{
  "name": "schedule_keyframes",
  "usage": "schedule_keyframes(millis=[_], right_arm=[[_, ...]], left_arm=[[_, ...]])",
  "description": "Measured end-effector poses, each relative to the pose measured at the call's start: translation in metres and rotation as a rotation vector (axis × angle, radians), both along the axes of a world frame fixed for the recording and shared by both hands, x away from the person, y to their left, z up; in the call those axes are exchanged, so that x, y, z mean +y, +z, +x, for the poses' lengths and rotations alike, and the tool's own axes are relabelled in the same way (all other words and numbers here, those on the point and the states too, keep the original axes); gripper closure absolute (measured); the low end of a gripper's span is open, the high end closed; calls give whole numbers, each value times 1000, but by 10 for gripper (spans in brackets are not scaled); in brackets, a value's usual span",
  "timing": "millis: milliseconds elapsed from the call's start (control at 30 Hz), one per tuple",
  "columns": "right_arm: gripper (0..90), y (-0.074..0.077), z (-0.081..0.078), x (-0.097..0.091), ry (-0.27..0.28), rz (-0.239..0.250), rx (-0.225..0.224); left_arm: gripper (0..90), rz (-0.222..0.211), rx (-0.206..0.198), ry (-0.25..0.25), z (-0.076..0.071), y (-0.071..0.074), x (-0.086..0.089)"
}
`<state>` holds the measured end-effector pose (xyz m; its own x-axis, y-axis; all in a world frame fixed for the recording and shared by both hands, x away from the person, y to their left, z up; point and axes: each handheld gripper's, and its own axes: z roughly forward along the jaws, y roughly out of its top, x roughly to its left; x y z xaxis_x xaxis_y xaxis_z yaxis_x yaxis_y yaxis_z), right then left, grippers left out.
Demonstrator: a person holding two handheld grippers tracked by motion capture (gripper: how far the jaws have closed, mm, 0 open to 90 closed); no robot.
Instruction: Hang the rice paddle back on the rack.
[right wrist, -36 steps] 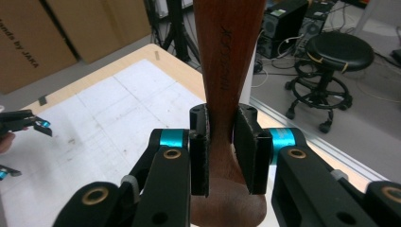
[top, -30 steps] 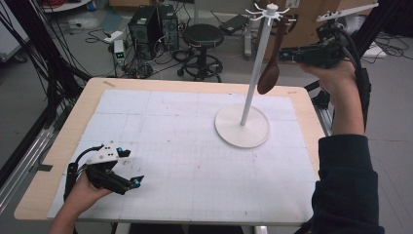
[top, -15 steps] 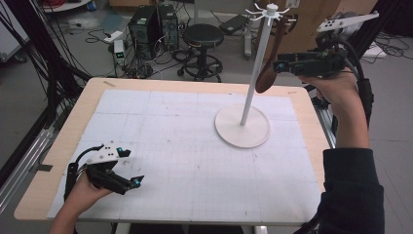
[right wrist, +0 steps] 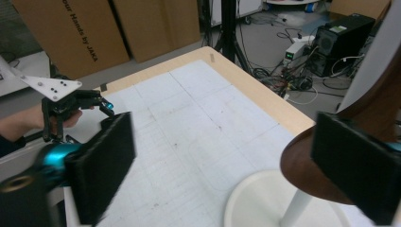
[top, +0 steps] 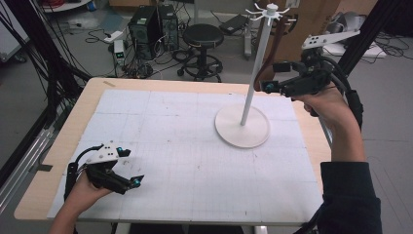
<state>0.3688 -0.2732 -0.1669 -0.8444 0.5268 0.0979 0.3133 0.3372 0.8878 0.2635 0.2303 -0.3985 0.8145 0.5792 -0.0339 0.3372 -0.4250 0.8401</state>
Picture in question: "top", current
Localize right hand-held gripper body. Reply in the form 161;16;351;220
278;29;362;98

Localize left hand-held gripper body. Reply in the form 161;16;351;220
85;139;133;196

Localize brown wooden spoon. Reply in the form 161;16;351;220
253;15;290;93

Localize white hook rack stand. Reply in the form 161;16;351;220
214;2;298;149

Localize person's left hand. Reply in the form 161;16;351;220
65;171;114;212

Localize person's right hand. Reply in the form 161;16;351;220
291;84;357;130

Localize white grid mat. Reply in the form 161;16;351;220
47;89;325;226

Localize brown cardboard box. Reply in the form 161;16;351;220
258;0;343;66

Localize black tape piece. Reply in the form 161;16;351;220
28;163;54;174

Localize black flat device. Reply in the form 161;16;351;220
218;13;250;36

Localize white flat board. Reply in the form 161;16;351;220
322;40;388;59

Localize grey bag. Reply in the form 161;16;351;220
325;11;368;35

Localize black metal stand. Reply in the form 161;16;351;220
334;0;404;79
3;0;93;129

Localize black round stool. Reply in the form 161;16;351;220
176;22;226;84

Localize white device with green display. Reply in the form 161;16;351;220
113;39;127;65

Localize white power strip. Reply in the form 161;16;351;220
102;30;125;45

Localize slim black computer tower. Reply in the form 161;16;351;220
157;3;180;52

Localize large black computer tower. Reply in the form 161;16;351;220
128;5;161;61

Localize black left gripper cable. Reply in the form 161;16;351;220
63;143;105;202

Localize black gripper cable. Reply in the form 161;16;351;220
319;56;365;132
63;143;105;202

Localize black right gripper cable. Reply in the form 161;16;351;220
319;56;365;132

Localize aluminium rail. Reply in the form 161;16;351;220
317;115;334;151
0;127;56;214

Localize tangle of black floor cables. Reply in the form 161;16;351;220
84;28;196;80

